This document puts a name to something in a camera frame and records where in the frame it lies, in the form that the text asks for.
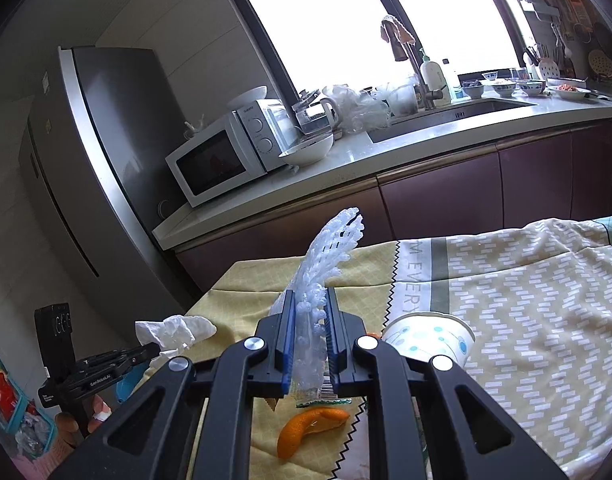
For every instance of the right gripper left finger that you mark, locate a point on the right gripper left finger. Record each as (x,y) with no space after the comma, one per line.
(273,376)

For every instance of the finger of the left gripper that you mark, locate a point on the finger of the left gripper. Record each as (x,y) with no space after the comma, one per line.
(139,355)

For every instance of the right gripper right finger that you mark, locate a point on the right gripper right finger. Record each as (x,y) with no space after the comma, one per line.
(343,329)

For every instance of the blue trash bin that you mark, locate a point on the blue trash bin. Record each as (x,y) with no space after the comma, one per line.
(127,384)

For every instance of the kitchen counter with cabinets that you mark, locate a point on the kitchen counter with cabinets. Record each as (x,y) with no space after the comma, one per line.
(522,161)

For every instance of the kitchen faucet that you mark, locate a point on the kitchen faucet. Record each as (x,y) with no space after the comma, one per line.
(402,44)

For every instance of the green clear snack wrapper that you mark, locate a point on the green clear snack wrapper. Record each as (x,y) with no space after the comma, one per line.
(321,396)

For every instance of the white crumpled tissue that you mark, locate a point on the white crumpled tissue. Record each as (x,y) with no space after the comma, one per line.
(175,333)

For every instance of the orange peel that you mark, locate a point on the orange peel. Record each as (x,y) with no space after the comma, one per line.
(313,421)

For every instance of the silver refrigerator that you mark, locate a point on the silver refrigerator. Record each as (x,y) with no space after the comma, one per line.
(101,125)

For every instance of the yellow patterned tablecloth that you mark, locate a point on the yellow patterned tablecloth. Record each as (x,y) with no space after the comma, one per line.
(538,299)

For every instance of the white bowl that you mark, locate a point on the white bowl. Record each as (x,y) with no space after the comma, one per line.
(308,151)

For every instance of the white microwave oven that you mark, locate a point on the white microwave oven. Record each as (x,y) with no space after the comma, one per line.
(241,146)

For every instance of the electric kettle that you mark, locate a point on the electric kettle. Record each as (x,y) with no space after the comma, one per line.
(317,114)

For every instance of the bowl on microwave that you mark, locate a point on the bowl on microwave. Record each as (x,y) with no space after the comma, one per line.
(248,97)

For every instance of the white soap bottle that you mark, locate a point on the white soap bottle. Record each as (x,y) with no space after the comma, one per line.
(435,81)

